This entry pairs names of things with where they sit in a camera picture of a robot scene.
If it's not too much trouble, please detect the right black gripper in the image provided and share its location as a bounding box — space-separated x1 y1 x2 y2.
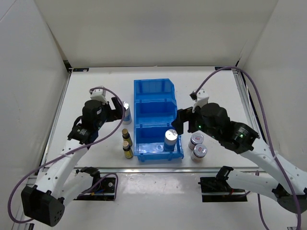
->
171 106 219 140

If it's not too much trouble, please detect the silver-lid blue-label bottle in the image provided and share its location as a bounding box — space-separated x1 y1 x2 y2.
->
164 129 178 152
122 101 132 125

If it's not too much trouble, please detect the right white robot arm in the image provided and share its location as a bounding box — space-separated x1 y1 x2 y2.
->
172 103 307 214

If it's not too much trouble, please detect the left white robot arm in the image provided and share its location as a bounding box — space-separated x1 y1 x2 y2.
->
21 96 124 227

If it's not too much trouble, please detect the rear small amber bottle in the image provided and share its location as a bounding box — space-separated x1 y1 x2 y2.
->
122 128 133 146

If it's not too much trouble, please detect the small amber bottle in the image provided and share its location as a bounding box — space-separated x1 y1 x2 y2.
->
122 141 134 159
122 128 133 146

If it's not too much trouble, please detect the rear red-logo lid jar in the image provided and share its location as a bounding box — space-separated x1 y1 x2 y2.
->
188 132 204 150

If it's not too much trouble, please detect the red-logo lid jar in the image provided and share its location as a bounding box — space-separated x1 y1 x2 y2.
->
190 144 208 162
188 132 204 150

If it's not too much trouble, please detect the blue three-compartment plastic bin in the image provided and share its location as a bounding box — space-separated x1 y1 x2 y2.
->
133 79 184 162

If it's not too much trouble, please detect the front red-logo lid jar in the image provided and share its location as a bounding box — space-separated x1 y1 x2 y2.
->
190 144 208 162

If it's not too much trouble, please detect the front small amber bottle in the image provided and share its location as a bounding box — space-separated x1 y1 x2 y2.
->
122 141 134 159

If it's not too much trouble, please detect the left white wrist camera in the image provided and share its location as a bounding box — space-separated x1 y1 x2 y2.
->
89 88 108 104

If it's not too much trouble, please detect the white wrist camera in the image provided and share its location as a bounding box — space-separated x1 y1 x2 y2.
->
190 88 209 113
89 88 108 104

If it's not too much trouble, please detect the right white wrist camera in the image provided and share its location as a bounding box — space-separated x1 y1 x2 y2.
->
190 88 209 113

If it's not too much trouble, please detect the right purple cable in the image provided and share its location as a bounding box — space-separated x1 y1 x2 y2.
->
195 66 302 230

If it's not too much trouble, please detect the purple cable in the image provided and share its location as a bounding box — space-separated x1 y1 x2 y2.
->
195 66 302 230
8 86 127 225

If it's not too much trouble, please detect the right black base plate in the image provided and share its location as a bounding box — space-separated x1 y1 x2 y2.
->
198 177 248 203

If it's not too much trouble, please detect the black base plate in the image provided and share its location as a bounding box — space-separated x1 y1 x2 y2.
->
75 173 118 201
198 177 248 203

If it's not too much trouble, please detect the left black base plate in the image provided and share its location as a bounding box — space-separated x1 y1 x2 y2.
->
75 173 118 201

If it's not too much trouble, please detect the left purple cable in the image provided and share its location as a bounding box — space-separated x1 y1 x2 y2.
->
8 86 127 225

